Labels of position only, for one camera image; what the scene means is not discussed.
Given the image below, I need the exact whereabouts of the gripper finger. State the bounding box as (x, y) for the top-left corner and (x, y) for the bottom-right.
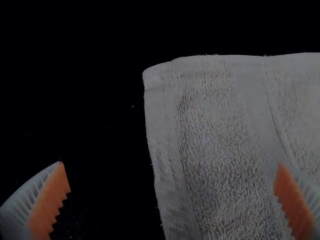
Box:
(0, 160), (72, 240)
(273, 163), (320, 240)

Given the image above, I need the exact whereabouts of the black mat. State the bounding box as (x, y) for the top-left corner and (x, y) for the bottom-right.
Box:
(0, 0), (320, 240)

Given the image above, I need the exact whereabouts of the pale towel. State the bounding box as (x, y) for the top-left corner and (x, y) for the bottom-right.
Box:
(142, 52), (320, 240)

